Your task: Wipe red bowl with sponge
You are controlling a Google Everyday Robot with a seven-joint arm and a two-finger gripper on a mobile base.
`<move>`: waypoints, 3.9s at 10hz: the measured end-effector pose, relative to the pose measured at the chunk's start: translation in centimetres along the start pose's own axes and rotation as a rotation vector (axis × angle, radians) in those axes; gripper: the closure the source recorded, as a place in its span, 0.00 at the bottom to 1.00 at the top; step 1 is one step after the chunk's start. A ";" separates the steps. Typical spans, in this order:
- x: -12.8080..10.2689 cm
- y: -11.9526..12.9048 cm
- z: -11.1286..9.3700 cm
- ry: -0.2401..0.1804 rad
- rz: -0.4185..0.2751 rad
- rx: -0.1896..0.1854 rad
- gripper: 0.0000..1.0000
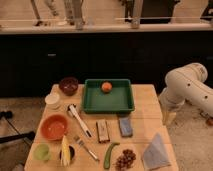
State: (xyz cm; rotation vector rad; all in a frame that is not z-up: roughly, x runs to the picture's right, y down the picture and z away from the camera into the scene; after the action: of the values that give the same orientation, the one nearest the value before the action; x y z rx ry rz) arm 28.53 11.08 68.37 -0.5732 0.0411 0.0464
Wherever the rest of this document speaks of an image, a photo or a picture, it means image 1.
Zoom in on blue sponge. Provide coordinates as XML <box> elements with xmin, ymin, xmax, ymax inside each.
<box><xmin>119</xmin><ymin>117</ymin><xmax>133</xmax><ymax>137</ymax></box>

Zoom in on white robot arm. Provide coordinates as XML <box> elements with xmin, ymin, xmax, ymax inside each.
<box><xmin>158</xmin><ymin>63</ymin><xmax>213</xmax><ymax>125</ymax></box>

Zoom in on dark maroon bowl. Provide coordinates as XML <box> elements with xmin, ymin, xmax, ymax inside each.
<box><xmin>59</xmin><ymin>77</ymin><xmax>78</xmax><ymax>96</ymax></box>

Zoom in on red bowl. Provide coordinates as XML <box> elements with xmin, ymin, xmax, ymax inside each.
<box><xmin>40</xmin><ymin>115</ymin><xmax>68</xmax><ymax>141</ymax></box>

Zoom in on grey folded cloth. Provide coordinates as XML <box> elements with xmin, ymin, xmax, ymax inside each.
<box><xmin>141</xmin><ymin>133</ymin><xmax>171</xmax><ymax>170</ymax></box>

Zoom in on green plastic tray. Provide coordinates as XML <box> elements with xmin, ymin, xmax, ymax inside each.
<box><xmin>81</xmin><ymin>79</ymin><xmax>135</xmax><ymax>114</ymax></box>

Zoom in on bunch of dark grapes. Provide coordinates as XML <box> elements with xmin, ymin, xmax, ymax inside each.
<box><xmin>115</xmin><ymin>149</ymin><xmax>136</xmax><ymax>171</ymax></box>

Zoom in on orange fruit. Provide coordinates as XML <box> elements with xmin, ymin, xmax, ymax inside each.
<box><xmin>101</xmin><ymin>82</ymin><xmax>112</xmax><ymax>93</ymax></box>

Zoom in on wooden block brush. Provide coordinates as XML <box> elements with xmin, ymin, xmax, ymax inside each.
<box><xmin>96</xmin><ymin>119</ymin><xmax>110</xmax><ymax>143</ymax></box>

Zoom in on green cucumber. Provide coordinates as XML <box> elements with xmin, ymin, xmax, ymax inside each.
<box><xmin>103</xmin><ymin>142</ymin><xmax>120</xmax><ymax>169</ymax></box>

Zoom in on small black dish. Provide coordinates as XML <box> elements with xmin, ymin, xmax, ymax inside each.
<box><xmin>59</xmin><ymin>146</ymin><xmax>75</xmax><ymax>162</ymax></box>

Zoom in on yellow corn cob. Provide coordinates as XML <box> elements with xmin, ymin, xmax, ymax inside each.
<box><xmin>61</xmin><ymin>136</ymin><xmax>71</xmax><ymax>166</ymax></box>

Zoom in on small white cup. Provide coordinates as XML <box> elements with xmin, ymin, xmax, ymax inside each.
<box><xmin>45</xmin><ymin>93</ymin><xmax>60</xmax><ymax>109</ymax></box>

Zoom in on light green cup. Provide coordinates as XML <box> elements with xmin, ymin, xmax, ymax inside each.
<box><xmin>33</xmin><ymin>144</ymin><xmax>51</xmax><ymax>161</ymax></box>

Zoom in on black tripod stand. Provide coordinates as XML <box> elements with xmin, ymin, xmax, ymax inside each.
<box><xmin>0</xmin><ymin>110</ymin><xmax>36</xmax><ymax>145</ymax></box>

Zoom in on white handled ice cream scoop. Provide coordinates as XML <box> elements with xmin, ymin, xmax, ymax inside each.
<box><xmin>68</xmin><ymin>104</ymin><xmax>91</xmax><ymax>137</ymax></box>

